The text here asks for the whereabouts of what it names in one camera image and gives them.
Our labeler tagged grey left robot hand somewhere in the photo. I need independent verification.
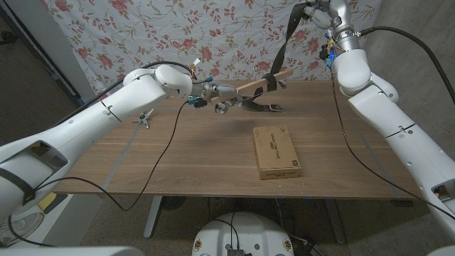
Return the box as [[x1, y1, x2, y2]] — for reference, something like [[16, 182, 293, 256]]
[[203, 82, 247, 116]]

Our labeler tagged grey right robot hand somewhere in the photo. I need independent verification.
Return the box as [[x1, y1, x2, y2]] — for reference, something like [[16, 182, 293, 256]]
[[304, 0, 357, 37]]

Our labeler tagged long wooden stick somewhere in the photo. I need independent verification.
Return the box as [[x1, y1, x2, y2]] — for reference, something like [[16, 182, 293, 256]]
[[210, 68, 295, 106]]

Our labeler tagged black leather belt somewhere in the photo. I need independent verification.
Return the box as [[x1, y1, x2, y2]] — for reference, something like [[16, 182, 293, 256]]
[[237, 2, 310, 113]]

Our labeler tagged brown cardboard box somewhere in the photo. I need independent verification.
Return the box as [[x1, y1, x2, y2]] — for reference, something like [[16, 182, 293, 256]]
[[252, 125, 302, 181]]

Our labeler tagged floral backdrop cloth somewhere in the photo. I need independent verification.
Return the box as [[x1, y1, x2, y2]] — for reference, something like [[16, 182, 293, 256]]
[[39, 0, 383, 111]]

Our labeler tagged small metal clamp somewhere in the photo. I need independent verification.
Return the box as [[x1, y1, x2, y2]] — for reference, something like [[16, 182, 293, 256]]
[[132, 108, 155, 129]]

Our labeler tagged black round fan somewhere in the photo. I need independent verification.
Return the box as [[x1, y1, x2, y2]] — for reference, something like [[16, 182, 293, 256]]
[[161, 196, 186, 211]]

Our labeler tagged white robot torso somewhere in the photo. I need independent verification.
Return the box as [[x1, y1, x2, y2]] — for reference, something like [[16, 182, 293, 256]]
[[191, 211, 295, 256]]

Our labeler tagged grey table leg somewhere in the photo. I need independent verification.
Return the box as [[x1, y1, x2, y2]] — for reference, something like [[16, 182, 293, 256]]
[[323, 198, 346, 245], [143, 195, 164, 239]]

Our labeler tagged black power adapter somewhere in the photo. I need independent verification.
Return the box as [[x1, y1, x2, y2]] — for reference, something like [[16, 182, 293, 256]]
[[291, 234, 324, 256]]

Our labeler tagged yellow black foot pedal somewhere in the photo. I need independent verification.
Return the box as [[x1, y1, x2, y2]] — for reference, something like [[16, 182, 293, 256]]
[[37, 193, 58, 211]]

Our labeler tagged grey sneaker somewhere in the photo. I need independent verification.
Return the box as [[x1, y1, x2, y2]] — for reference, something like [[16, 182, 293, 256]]
[[0, 212, 46, 247]]

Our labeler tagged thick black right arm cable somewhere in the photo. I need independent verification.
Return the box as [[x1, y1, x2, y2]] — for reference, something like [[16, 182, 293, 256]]
[[358, 26, 455, 106]]

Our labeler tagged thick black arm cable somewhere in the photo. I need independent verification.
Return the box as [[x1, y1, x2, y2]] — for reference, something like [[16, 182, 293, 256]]
[[49, 60, 195, 129], [358, 26, 455, 106]]

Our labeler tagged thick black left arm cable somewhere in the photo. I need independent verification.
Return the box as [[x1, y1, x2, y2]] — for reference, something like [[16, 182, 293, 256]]
[[49, 60, 195, 129]]

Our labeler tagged thin black left wrist cable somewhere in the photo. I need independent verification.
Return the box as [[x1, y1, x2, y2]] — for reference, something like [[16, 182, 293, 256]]
[[33, 100, 189, 213]]

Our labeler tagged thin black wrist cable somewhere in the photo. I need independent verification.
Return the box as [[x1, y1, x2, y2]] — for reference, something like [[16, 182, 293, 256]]
[[328, 67, 455, 220], [33, 100, 189, 213]]

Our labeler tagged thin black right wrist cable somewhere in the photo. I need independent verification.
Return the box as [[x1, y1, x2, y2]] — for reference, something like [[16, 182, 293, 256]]
[[328, 67, 455, 220]]

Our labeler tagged black torso cable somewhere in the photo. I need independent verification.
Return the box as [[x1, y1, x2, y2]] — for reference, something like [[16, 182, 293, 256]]
[[212, 211, 241, 250]]

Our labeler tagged black door handle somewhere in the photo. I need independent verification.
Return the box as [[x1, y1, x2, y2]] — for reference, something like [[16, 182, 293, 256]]
[[0, 31, 19, 46]]

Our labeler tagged thin black loose cable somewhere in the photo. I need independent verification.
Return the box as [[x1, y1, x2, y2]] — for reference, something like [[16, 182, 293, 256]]
[[6, 213, 58, 248]]

